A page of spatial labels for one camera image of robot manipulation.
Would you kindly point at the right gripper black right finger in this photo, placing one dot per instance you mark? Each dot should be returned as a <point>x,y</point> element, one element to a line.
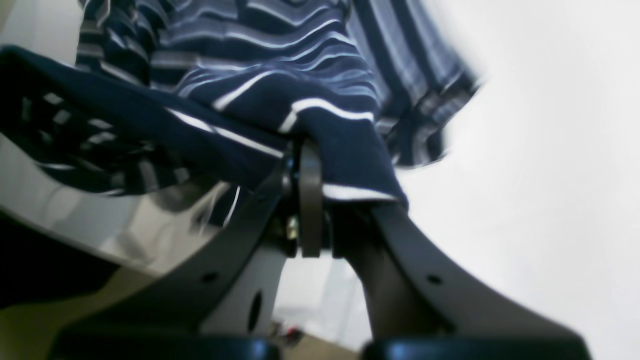
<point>421,305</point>

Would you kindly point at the navy white striped t-shirt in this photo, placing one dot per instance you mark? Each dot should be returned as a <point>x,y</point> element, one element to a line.
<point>163,91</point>

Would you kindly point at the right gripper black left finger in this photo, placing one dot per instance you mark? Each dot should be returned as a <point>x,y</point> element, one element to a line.
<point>218,304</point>

